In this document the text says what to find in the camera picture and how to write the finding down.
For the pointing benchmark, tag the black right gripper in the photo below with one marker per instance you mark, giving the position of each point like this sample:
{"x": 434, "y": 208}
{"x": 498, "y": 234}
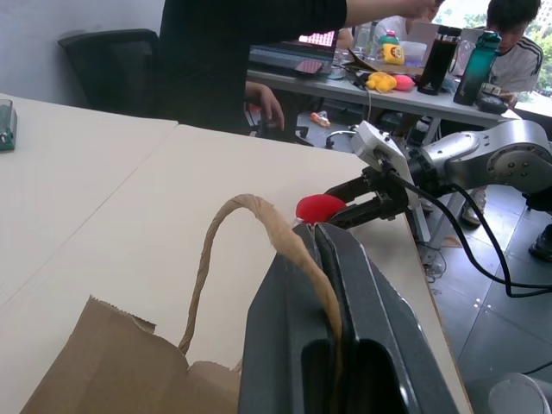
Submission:
{"x": 390, "y": 198}

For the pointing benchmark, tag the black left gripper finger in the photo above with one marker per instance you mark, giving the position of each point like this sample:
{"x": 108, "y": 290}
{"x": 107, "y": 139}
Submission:
{"x": 280, "y": 328}

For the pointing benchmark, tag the red plush toy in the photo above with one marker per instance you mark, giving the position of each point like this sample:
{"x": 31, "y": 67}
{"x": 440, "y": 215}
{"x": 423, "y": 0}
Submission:
{"x": 317, "y": 207}

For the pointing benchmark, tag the brown paper bag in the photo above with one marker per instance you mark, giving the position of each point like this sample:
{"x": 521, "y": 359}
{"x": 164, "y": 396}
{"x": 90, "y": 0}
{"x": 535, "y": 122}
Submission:
{"x": 108, "y": 366}

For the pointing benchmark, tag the yellow plush toy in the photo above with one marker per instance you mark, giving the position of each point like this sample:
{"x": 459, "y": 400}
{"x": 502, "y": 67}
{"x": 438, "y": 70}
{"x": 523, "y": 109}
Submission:
{"x": 381, "y": 82}

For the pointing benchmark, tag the pink plush toy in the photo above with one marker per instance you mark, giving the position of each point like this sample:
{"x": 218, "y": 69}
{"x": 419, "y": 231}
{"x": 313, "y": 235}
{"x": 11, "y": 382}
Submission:
{"x": 405, "y": 82}

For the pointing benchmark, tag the bystander bare hand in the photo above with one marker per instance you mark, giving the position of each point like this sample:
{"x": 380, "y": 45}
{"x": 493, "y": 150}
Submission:
{"x": 268, "y": 105}

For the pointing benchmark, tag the orange toy on floor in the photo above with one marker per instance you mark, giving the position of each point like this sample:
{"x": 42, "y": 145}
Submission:
{"x": 321, "y": 119}

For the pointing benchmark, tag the grey office desk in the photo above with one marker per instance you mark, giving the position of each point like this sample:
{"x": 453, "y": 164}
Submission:
{"x": 345, "y": 92}

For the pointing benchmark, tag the brown cardboard piece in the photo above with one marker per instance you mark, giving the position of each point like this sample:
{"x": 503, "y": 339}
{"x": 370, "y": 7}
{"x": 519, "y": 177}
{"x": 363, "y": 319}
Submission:
{"x": 371, "y": 64}

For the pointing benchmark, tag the black shoe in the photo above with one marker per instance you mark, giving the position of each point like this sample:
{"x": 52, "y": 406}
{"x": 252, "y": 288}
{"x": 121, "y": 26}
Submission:
{"x": 542, "y": 243}

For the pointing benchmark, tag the black pouch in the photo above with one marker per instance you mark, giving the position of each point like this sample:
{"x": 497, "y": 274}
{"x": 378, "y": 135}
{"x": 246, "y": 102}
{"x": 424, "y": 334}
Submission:
{"x": 491, "y": 103}

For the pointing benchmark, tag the yellow cartoon cup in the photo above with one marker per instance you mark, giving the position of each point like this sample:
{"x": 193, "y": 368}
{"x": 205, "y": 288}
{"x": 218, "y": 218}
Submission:
{"x": 391, "y": 49}

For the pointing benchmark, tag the black drink bottle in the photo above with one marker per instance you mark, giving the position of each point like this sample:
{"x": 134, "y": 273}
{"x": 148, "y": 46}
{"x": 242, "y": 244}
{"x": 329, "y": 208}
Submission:
{"x": 436, "y": 60}

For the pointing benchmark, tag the open laptop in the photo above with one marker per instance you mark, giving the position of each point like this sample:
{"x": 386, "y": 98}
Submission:
{"x": 289, "y": 56}

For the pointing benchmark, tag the teal drink bottle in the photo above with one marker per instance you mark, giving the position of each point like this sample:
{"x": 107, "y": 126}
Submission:
{"x": 476, "y": 71}

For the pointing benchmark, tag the silver robot body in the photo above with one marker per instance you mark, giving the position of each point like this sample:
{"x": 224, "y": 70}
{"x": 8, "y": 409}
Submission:
{"x": 519, "y": 394}

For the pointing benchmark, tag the bystander in black shirt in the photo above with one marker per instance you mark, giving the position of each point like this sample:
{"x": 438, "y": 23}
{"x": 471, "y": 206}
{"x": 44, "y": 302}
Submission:
{"x": 202, "y": 60}

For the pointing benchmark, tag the seated person in striped shirt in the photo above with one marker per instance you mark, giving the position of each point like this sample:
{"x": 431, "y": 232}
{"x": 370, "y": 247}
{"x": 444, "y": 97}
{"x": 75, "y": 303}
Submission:
{"x": 519, "y": 52}

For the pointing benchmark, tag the black office chair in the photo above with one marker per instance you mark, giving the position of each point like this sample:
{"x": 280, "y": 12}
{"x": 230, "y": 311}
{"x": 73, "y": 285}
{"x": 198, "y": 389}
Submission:
{"x": 110, "y": 71}

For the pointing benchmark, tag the green transparent box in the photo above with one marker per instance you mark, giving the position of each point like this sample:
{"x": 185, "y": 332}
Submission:
{"x": 6, "y": 127}

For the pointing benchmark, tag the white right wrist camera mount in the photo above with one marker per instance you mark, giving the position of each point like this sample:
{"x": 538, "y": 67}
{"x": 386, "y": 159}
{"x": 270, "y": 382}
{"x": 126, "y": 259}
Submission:
{"x": 379, "y": 142}

